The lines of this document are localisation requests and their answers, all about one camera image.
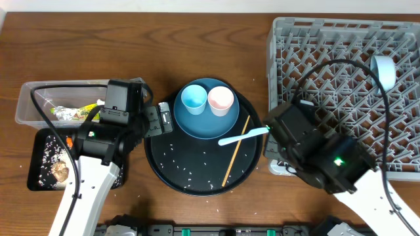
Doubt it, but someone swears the white tissue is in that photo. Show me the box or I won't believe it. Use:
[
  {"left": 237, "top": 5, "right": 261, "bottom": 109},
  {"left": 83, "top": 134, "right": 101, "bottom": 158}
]
[{"left": 96, "top": 99, "right": 105, "bottom": 106}]

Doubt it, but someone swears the white plastic knife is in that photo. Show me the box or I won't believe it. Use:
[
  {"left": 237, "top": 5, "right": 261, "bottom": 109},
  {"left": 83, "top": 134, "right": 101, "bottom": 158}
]
[{"left": 218, "top": 127, "right": 270, "bottom": 146}]

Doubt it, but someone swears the green snack wrapper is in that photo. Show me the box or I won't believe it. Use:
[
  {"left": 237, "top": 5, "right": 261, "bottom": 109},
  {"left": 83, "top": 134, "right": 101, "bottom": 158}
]
[{"left": 50, "top": 104, "right": 97, "bottom": 121}]

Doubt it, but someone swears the light blue cup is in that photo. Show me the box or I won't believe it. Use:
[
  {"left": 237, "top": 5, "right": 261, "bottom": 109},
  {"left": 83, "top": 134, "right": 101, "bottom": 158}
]
[{"left": 181, "top": 85, "right": 207, "bottom": 115}]

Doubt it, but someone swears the orange carrot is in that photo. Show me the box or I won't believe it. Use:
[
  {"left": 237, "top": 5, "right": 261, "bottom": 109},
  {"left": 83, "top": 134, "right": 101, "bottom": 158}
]
[{"left": 66, "top": 137, "right": 73, "bottom": 149}]

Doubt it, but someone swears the dried brown mushroom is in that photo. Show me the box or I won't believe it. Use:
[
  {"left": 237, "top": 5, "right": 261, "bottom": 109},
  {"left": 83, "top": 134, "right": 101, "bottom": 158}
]
[{"left": 51, "top": 161, "right": 69, "bottom": 183}]

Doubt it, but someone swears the light blue rice bowl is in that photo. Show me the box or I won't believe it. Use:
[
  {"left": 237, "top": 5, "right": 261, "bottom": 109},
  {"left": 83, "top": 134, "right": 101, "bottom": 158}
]
[{"left": 370, "top": 55, "right": 396, "bottom": 92}]

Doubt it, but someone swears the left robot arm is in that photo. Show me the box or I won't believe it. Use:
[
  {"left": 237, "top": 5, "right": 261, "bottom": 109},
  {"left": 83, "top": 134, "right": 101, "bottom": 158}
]
[{"left": 49, "top": 78, "right": 153, "bottom": 235}]

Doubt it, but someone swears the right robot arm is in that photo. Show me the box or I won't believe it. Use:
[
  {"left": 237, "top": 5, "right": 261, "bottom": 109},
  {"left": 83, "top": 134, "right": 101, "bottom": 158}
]
[{"left": 263, "top": 103, "right": 419, "bottom": 235}]

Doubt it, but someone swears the grey dishwasher rack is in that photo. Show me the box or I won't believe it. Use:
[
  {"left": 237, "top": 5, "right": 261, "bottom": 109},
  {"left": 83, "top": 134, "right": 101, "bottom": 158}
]
[{"left": 266, "top": 17, "right": 419, "bottom": 182}]

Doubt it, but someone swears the clear plastic bin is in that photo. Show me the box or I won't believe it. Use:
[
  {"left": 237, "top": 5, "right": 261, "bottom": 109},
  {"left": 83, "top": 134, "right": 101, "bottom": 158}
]
[{"left": 15, "top": 79, "right": 108, "bottom": 130}]

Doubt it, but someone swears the wooden chopstick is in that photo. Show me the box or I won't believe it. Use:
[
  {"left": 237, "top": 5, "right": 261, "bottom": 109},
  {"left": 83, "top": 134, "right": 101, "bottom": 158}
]
[{"left": 222, "top": 115, "right": 250, "bottom": 187}]

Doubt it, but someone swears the pink cup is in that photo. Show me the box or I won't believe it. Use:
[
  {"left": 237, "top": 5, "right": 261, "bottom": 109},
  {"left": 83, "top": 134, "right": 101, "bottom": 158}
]
[{"left": 207, "top": 86, "right": 234, "bottom": 117}]

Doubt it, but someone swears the dark blue plate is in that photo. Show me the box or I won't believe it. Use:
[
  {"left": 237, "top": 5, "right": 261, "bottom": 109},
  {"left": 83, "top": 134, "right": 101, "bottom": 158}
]
[{"left": 173, "top": 78, "right": 240, "bottom": 140}]

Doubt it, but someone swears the black rectangular tray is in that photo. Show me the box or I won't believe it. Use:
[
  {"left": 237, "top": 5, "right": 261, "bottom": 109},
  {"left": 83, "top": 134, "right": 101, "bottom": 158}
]
[{"left": 26, "top": 127, "right": 129, "bottom": 191}]

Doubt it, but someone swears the round black serving tray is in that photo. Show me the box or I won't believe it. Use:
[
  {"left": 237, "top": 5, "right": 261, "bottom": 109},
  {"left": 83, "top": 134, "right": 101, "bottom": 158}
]
[{"left": 143, "top": 88, "right": 264, "bottom": 197}]

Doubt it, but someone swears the spilled white rice pile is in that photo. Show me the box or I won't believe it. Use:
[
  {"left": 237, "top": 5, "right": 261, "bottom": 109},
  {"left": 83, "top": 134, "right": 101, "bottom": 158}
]
[{"left": 37, "top": 135, "right": 74, "bottom": 190}]

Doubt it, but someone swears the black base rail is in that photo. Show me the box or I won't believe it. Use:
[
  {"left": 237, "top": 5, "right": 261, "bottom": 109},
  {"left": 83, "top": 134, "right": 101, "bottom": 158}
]
[{"left": 98, "top": 223, "right": 375, "bottom": 236}]

